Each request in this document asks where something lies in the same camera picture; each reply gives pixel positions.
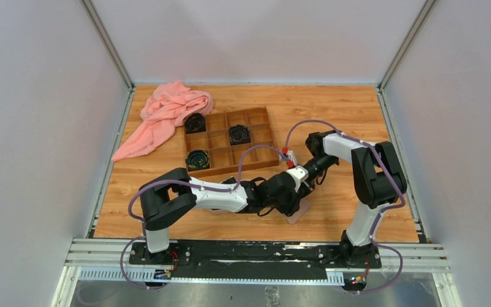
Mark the black flower cup rear left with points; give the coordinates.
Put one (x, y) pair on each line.
(195, 123)

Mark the pink crumpled cloth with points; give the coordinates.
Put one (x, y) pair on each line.
(164, 111)

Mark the pink leather card holder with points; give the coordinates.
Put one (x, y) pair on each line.
(302, 207)

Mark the black flower cup centre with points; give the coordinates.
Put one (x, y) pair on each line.
(239, 135)

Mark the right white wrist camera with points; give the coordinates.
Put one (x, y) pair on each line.
(289, 158)

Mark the black flower cup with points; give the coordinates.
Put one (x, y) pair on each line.
(239, 135)
(195, 123)
(197, 160)

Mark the brown wooden divider tray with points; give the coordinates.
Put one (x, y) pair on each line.
(225, 158)

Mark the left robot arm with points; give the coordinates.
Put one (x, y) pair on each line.
(168, 198)

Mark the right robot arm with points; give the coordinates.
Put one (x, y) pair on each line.
(379, 184)

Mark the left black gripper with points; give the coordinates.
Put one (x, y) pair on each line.
(293, 202)

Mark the black flower cup front left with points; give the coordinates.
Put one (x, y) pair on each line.
(197, 160)

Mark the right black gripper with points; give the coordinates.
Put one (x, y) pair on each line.
(309, 181)

